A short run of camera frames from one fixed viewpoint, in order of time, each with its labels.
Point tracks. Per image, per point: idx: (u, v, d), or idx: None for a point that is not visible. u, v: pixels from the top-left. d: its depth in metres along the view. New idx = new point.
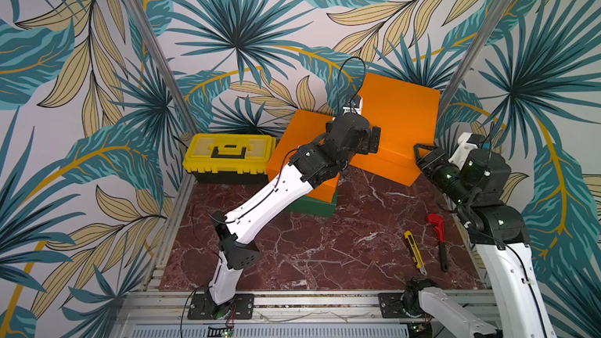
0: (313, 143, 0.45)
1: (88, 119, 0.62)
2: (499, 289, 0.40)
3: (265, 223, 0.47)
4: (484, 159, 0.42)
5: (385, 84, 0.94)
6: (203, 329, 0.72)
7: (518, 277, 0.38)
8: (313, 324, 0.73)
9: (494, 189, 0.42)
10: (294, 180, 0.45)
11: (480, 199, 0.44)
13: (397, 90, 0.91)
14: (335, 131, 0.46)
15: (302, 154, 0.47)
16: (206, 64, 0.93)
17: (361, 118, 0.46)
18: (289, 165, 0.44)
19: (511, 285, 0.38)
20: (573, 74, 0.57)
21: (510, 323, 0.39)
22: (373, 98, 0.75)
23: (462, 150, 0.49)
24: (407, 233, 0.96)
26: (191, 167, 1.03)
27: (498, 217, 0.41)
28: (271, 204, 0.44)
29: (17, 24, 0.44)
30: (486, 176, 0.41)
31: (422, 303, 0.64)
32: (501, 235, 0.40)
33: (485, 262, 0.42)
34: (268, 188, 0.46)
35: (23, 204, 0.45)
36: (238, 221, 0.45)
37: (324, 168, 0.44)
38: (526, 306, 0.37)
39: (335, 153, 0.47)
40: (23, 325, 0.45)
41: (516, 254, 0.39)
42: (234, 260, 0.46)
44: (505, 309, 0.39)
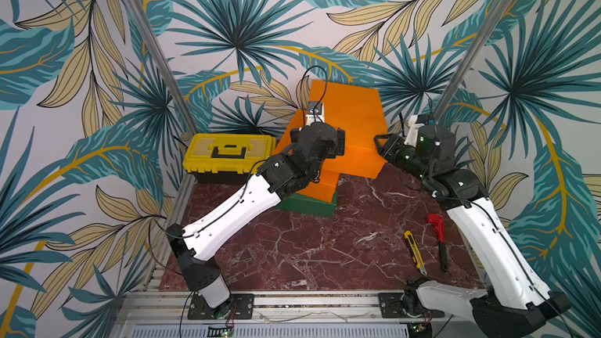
0: (282, 154, 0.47)
1: (88, 119, 0.62)
2: (476, 244, 0.43)
3: (226, 238, 0.44)
4: (432, 132, 0.46)
5: (345, 91, 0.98)
6: (203, 329, 0.72)
7: (489, 228, 0.42)
8: (313, 324, 0.73)
9: (448, 157, 0.47)
10: (261, 191, 0.43)
11: (439, 168, 0.48)
13: (349, 95, 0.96)
14: (302, 142, 0.45)
15: (271, 165, 0.45)
16: (206, 64, 0.93)
17: (329, 127, 0.46)
18: (257, 177, 0.45)
19: (488, 239, 0.41)
20: (573, 74, 0.57)
21: (495, 274, 0.41)
22: (336, 106, 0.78)
23: (414, 131, 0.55)
24: (407, 232, 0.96)
26: (191, 167, 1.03)
27: (458, 179, 0.45)
28: (235, 216, 0.42)
29: (17, 24, 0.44)
30: (437, 146, 0.45)
31: (422, 301, 0.63)
32: (464, 194, 0.44)
33: (456, 222, 0.45)
34: (233, 199, 0.44)
35: (23, 204, 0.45)
36: (197, 235, 0.41)
37: (292, 179, 0.43)
38: (505, 255, 0.40)
39: (304, 163, 0.46)
40: (23, 325, 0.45)
41: (480, 209, 0.43)
42: (193, 278, 0.42)
44: (488, 263, 0.42)
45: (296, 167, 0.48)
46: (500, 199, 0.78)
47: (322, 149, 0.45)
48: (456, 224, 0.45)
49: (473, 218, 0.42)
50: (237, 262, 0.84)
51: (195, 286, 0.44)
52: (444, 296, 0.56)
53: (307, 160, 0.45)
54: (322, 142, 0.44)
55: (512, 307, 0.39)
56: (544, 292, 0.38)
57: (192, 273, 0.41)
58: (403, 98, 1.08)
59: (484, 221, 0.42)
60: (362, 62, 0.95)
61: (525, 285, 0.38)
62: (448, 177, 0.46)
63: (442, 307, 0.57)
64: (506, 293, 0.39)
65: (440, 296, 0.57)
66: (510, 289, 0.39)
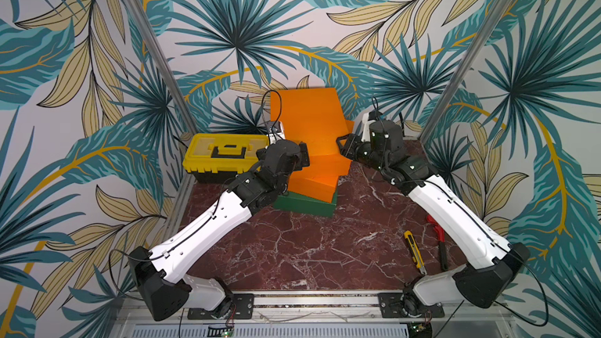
0: (251, 170, 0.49)
1: (88, 119, 0.62)
2: (440, 217, 0.46)
3: (197, 257, 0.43)
4: (380, 126, 0.52)
5: (300, 95, 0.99)
6: (203, 329, 0.72)
7: (444, 199, 0.46)
8: (313, 324, 0.73)
9: (397, 147, 0.52)
10: (234, 206, 0.45)
11: (393, 157, 0.52)
13: (308, 97, 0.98)
14: (269, 158, 0.49)
15: (241, 181, 0.48)
16: (206, 64, 0.93)
17: (292, 144, 0.51)
18: (228, 192, 0.47)
19: (445, 209, 0.45)
20: (574, 74, 0.57)
21: (462, 239, 0.44)
22: (300, 113, 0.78)
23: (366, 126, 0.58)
24: (407, 232, 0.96)
26: (191, 167, 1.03)
27: (409, 164, 0.50)
28: (208, 232, 0.43)
29: (17, 24, 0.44)
30: (387, 138, 0.50)
31: (423, 300, 0.63)
32: (416, 175, 0.49)
33: (419, 201, 0.49)
34: (204, 216, 0.44)
35: (23, 204, 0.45)
36: (167, 255, 0.40)
37: (263, 194, 0.47)
38: (464, 221, 0.44)
39: (271, 178, 0.50)
40: (23, 325, 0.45)
41: (434, 185, 0.48)
42: (160, 306, 0.40)
44: (453, 231, 0.45)
45: (266, 181, 0.51)
46: (500, 199, 0.78)
47: (287, 163, 0.49)
48: (420, 205, 0.49)
49: (430, 193, 0.47)
50: (237, 262, 0.84)
51: (159, 317, 0.42)
52: (437, 284, 0.56)
53: (274, 175, 0.49)
54: (287, 156, 0.48)
55: (483, 265, 0.41)
56: (505, 246, 0.42)
57: (160, 300, 0.39)
58: (404, 98, 1.08)
59: (438, 195, 0.47)
60: (362, 62, 0.95)
61: (487, 244, 0.42)
62: (401, 164, 0.51)
63: (438, 298, 0.58)
64: (474, 256, 0.43)
65: (430, 284, 0.59)
66: (476, 250, 0.42)
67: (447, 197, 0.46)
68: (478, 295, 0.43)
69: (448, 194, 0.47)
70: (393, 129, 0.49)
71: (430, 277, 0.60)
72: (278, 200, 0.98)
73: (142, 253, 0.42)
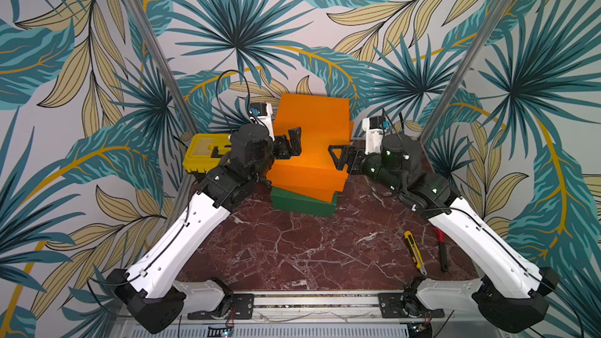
0: (221, 166, 0.48)
1: (88, 119, 0.62)
2: (468, 246, 0.42)
3: (178, 267, 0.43)
4: (397, 145, 0.44)
5: (298, 98, 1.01)
6: (203, 329, 0.72)
7: (473, 228, 0.42)
8: (313, 324, 0.73)
9: (415, 166, 0.44)
10: (206, 208, 0.41)
11: (411, 178, 0.46)
13: (308, 102, 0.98)
14: (235, 149, 0.43)
15: (211, 180, 0.44)
16: (206, 64, 0.93)
17: (257, 129, 0.45)
18: (198, 195, 0.43)
19: (476, 239, 0.41)
20: (574, 74, 0.57)
21: (493, 269, 0.41)
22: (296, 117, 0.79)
23: (372, 137, 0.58)
24: (407, 232, 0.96)
26: (190, 167, 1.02)
27: (430, 187, 0.44)
28: (185, 239, 0.40)
29: (17, 24, 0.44)
30: (406, 158, 0.44)
31: (426, 305, 0.62)
32: (440, 199, 0.43)
33: (444, 228, 0.44)
34: (178, 224, 0.41)
35: (23, 204, 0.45)
36: (145, 273, 0.38)
37: (236, 188, 0.44)
38: (496, 252, 0.40)
39: (244, 170, 0.45)
40: (23, 325, 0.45)
41: (461, 211, 0.43)
42: (152, 321, 0.39)
44: (483, 260, 0.41)
45: (238, 175, 0.47)
46: (500, 199, 0.78)
47: (257, 151, 0.45)
48: (446, 232, 0.44)
49: (458, 223, 0.42)
50: (237, 262, 0.84)
51: (156, 329, 0.42)
52: (448, 296, 0.55)
53: (245, 165, 0.44)
54: (253, 143, 0.43)
55: (516, 296, 0.39)
56: (536, 274, 0.40)
57: (148, 316, 0.38)
58: (403, 98, 1.08)
59: (467, 223, 0.42)
60: (362, 62, 0.95)
61: (520, 275, 0.39)
62: (421, 187, 0.45)
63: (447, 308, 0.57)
64: (507, 286, 0.40)
65: (439, 294, 0.58)
66: (509, 282, 0.39)
67: (475, 224, 0.42)
68: (506, 321, 0.41)
69: (476, 221, 0.42)
70: (413, 148, 0.43)
71: (434, 285, 0.62)
72: (278, 200, 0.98)
73: (119, 275, 0.40)
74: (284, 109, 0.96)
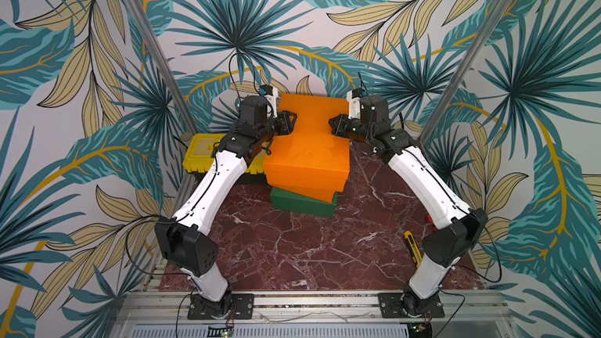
0: (232, 131, 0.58)
1: (88, 119, 0.62)
2: (413, 182, 0.52)
3: (216, 209, 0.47)
4: (368, 99, 0.56)
5: (298, 100, 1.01)
6: (203, 329, 0.72)
7: (418, 167, 0.51)
8: (313, 324, 0.73)
9: (383, 120, 0.57)
10: (231, 160, 0.51)
11: (379, 129, 0.58)
13: (307, 103, 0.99)
14: (244, 114, 0.55)
15: (228, 141, 0.53)
16: (206, 64, 0.93)
17: (260, 98, 0.56)
18: (221, 152, 0.52)
19: (416, 174, 0.51)
20: (574, 74, 0.57)
21: (429, 203, 0.49)
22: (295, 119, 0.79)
23: (354, 105, 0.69)
24: (407, 232, 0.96)
26: (190, 167, 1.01)
27: (391, 136, 0.55)
28: (218, 185, 0.48)
29: (17, 24, 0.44)
30: (373, 109, 0.56)
31: (420, 293, 0.63)
32: (396, 145, 0.54)
33: (397, 170, 0.54)
34: (210, 174, 0.49)
35: (23, 204, 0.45)
36: (192, 213, 0.44)
37: (250, 145, 0.54)
38: (430, 185, 0.49)
39: (253, 131, 0.56)
40: (23, 325, 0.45)
41: (411, 153, 0.53)
42: (199, 259, 0.45)
44: (423, 195, 0.50)
45: (248, 136, 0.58)
46: (500, 199, 0.78)
47: (260, 114, 0.57)
48: (399, 174, 0.55)
49: (405, 161, 0.52)
50: (237, 262, 0.84)
51: (201, 270, 0.47)
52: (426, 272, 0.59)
53: (254, 127, 0.56)
54: (260, 107, 0.55)
55: (444, 224, 0.47)
56: (465, 208, 0.47)
57: (200, 250, 0.44)
58: (404, 99, 1.08)
59: (413, 163, 0.52)
60: (362, 62, 0.95)
61: (448, 206, 0.47)
62: (384, 135, 0.56)
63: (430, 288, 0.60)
64: (438, 216, 0.48)
65: (421, 271, 0.60)
66: (438, 210, 0.48)
67: (420, 165, 0.52)
68: (436, 253, 0.50)
69: (422, 163, 0.52)
70: (379, 103, 0.54)
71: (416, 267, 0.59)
72: (278, 200, 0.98)
73: (167, 219, 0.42)
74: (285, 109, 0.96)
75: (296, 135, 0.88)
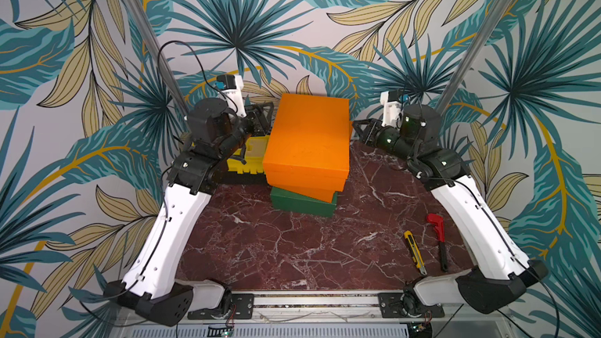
0: (186, 152, 0.45)
1: (88, 119, 0.62)
2: (462, 220, 0.44)
3: (175, 260, 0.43)
4: (417, 113, 0.45)
5: (297, 100, 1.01)
6: (203, 329, 0.72)
7: (471, 204, 0.42)
8: (313, 324, 0.73)
9: (430, 138, 0.46)
10: (184, 199, 0.39)
11: (424, 149, 0.47)
13: (306, 103, 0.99)
14: (196, 131, 0.40)
15: (181, 167, 0.41)
16: (206, 64, 0.93)
17: (215, 105, 0.41)
18: (171, 188, 0.40)
19: (469, 213, 0.42)
20: (574, 74, 0.57)
21: (480, 247, 0.42)
22: (294, 120, 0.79)
23: (389, 109, 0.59)
24: (407, 232, 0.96)
26: None
27: (440, 160, 0.45)
28: (172, 234, 0.39)
29: (17, 24, 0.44)
30: (422, 126, 0.45)
31: (423, 300, 0.63)
32: (448, 173, 0.44)
33: (444, 201, 0.45)
34: (160, 222, 0.39)
35: (23, 204, 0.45)
36: (142, 277, 0.37)
37: (210, 170, 0.42)
38: (487, 229, 0.41)
39: (211, 150, 0.42)
40: (23, 325, 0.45)
41: (464, 186, 0.44)
42: (167, 314, 0.40)
44: (473, 238, 0.43)
45: (207, 156, 0.44)
46: (500, 199, 0.78)
47: (219, 127, 0.42)
48: (444, 205, 0.46)
49: (457, 195, 0.43)
50: (237, 262, 0.84)
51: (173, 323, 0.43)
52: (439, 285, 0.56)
53: (211, 145, 0.42)
54: (213, 119, 0.40)
55: (496, 277, 0.40)
56: (524, 262, 0.40)
57: (163, 312, 0.39)
58: None
59: (466, 199, 0.43)
60: (362, 62, 0.95)
61: (506, 257, 0.40)
62: (431, 158, 0.46)
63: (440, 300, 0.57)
64: (490, 266, 0.41)
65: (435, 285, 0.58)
66: (492, 260, 0.40)
67: (474, 202, 0.43)
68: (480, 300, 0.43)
69: (476, 199, 0.43)
70: (432, 118, 0.43)
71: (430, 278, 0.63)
72: (278, 200, 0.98)
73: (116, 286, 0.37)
74: (282, 110, 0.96)
75: (297, 136, 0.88)
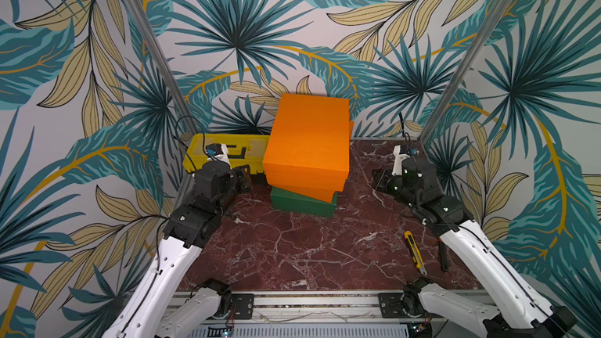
0: (185, 205, 0.49)
1: (88, 119, 0.62)
2: (474, 266, 0.45)
3: (158, 318, 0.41)
4: (413, 163, 0.52)
5: (297, 100, 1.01)
6: (203, 329, 0.72)
7: (480, 249, 0.44)
8: (313, 324, 0.73)
9: (431, 185, 0.51)
10: (177, 251, 0.42)
11: (426, 195, 0.52)
13: (307, 103, 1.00)
14: (199, 185, 0.46)
15: (177, 221, 0.45)
16: (206, 64, 0.93)
17: (221, 163, 0.50)
18: (167, 239, 0.43)
19: (481, 259, 0.43)
20: (574, 73, 0.57)
21: (498, 293, 0.42)
22: (294, 120, 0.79)
23: (399, 160, 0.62)
24: (407, 232, 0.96)
26: (190, 168, 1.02)
27: (442, 206, 0.49)
28: (160, 288, 0.40)
29: (17, 24, 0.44)
30: (419, 176, 0.51)
31: (424, 305, 0.63)
32: (450, 218, 0.47)
33: (453, 246, 0.47)
34: (150, 275, 0.40)
35: (23, 204, 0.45)
36: (123, 335, 0.37)
37: (204, 224, 0.45)
38: (500, 275, 0.42)
39: (210, 205, 0.47)
40: (23, 325, 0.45)
41: (469, 231, 0.46)
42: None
44: (488, 283, 0.43)
45: (204, 210, 0.49)
46: (500, 199, 0.78)
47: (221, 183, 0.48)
48: (454, 249, 0.47)
49: (465, 240, 0.45)
50: (237, 262, 0.84)
51: None
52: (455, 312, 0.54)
53: (211, 200, 0.47)
54: (218, 177, 0.47)
55: (520, 326, 0.39)
56: (546, 308, 0.39)
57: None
58: (403, 98, 1.08)
59: (473, 243, 0.45)
60: (362, 62, 0.95)
61: (526, 303, 0.39)
62: (434, 204, 0.50)
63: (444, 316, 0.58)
64: (512, 314, 0.40)
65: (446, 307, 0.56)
66: (513, 308, 0.40)
67: (482, 246, 0.45)
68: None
69: (484, 243, 0.45)
70: (426, 167, 0.50)
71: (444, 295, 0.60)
72: (278, 200, 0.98)
73: None
74: (283, 110, 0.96)
75: (296, 136, 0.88)
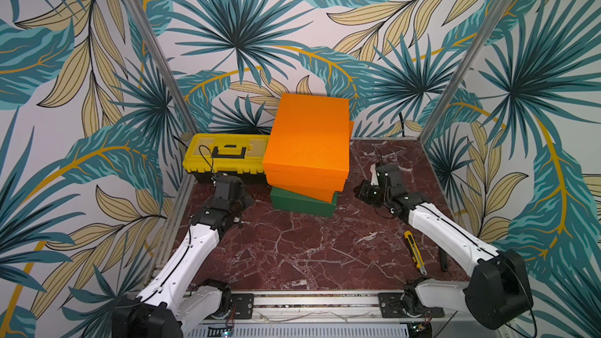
0: (206, 206, 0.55)
1: (88, 118, 0.62)
2: (435, 235, 0.53)
3: (187, 284, 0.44)
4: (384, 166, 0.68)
5: (296, 100, 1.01)
6: (203, 329, 0.72)
7: (433, 217, 0.55)
8: (313, 324, 0.73)
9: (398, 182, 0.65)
10: (204, 231, 0.53)
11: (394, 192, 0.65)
13: (307, 102, 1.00)
14: (220, 189, 0.60)
15: (202, 213, 0.57)
16: (206, 64, 0.93)
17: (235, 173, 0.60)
18: (194, 228, 0.53)
19: (435, 225, 0.53)
20: (574, 74, 0.57)
21: (455, 252, 0.48)
22: (293, 119, 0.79)
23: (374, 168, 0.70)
24: (407, 232, 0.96)
26: (190, 167, 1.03)
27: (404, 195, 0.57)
28: (192, 257, 0.48)
29: (17, 24, 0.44)
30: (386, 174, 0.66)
31: (422, 300, 0.63)
32: (410, 203, 0.60)
33: (415, 223, 0.58)
34: (182, 249, 0.49)
35: (23, 204, 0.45)
36: (160, 289, 0.42)
37: (224, 218, 0.57)
38: (452, 234, 0.50)
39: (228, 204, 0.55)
40: (23, 325, 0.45)
41: (426, 207, 0.58)
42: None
44: (448, 246, 0.50)
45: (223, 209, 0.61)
46: (500, 199, 0.78)
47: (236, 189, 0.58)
48: (417, 226, 0.58)
49: (420, 213, 0.56)
50: (237, 262, 0.84)
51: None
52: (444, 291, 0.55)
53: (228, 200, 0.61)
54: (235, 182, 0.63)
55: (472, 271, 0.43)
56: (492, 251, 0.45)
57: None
58: (403, 98, 1.08)
59: (429, 215, 0.55)
60: (362, 62, 0.95)
61: (473, 249, 0.46)
62: (400, 195, 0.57)
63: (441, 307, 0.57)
64: (466, 264, 0.46)
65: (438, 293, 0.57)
66: (465, 258, 0.46)
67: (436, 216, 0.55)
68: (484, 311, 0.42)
69: (437, 213, 0.56)
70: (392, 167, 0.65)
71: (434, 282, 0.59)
72: (278, 200, 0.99)
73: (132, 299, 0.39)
74: (282, 110, 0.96)
75: (296, 136, 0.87)
